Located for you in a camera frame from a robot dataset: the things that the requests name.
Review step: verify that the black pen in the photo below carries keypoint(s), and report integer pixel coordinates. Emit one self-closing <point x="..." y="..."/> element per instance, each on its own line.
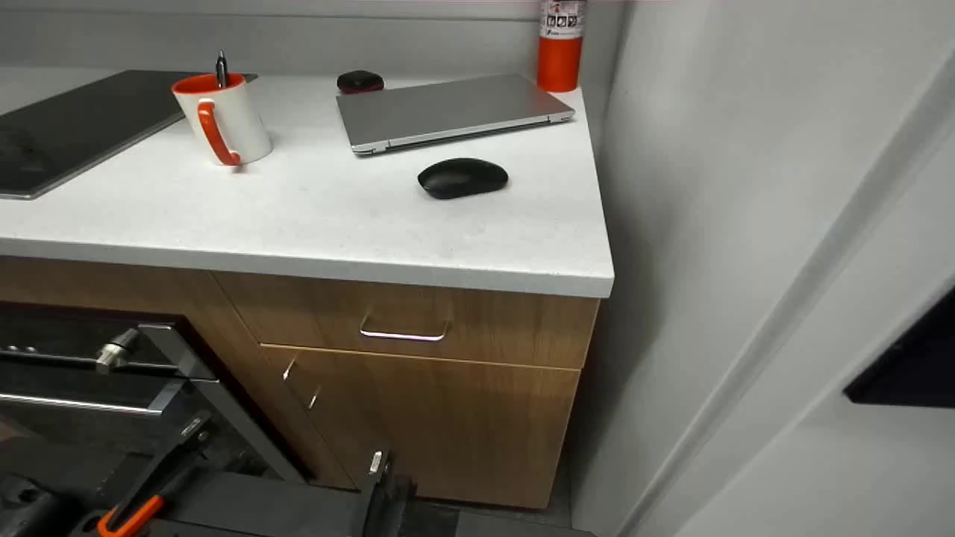
<point x="223" y="73"/>

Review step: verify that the wooden cabinet drawer front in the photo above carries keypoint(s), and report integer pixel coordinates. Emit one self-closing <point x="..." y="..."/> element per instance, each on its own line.
<point x="483" y="327"/>

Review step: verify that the black computer mouse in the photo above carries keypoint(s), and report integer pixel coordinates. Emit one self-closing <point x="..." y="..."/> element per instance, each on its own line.
<point x="462" y="176"/>

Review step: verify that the wooden cabinet door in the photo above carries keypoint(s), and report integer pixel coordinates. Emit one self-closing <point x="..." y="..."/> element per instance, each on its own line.
<point x="462" y="430"/>

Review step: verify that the silver closed laptop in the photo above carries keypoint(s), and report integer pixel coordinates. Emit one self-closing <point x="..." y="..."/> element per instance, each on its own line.
<point x="442" y="110"/>

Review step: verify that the small black round object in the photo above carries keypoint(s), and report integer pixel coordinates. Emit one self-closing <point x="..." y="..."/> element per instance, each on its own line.
<point x="360" y="82"/>

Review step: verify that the orange white bottle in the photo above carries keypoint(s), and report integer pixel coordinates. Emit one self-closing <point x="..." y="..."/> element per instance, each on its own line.
<point x="559" y="43"/>

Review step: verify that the black induction cooktop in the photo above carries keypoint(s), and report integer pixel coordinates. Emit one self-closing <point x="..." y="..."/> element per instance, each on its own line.
<point x="63" y="134"/>

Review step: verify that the silver drawer handle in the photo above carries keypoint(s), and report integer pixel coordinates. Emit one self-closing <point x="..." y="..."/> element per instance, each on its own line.
<point x="374" y="333"/>

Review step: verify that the white mug orange handle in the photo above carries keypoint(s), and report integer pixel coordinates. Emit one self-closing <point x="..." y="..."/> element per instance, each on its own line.
<point x="223" y="116"/>

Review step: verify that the black wall mounted panel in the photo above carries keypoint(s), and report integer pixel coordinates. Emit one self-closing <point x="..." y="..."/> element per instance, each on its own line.
<point x="917" y="369"/>

